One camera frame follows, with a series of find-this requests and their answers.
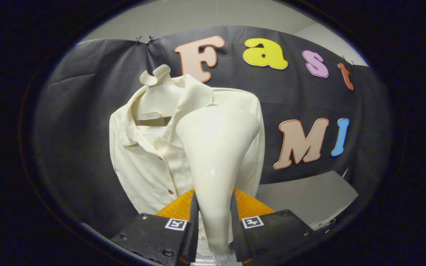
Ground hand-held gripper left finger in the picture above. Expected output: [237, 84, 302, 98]
[110, 188, 200, 266]

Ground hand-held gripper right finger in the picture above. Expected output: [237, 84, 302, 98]
[231, 188, 314, 265]

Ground white garment steamer head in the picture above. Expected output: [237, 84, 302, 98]
[175, 106, 261, 255]

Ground cream button-up shirt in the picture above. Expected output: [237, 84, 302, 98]
[109, 74, 266, 222]

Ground white garment steamer base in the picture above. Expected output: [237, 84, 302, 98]
[194, 252, 240, 266]

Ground grey cabinet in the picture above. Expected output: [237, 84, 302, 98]
[256, 171, 359, 231]

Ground cream plastic hanger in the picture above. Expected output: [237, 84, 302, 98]
[133, 65, 184, 126]

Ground black backdrop cloth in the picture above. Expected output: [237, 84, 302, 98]
[35, 25, 391, 237]

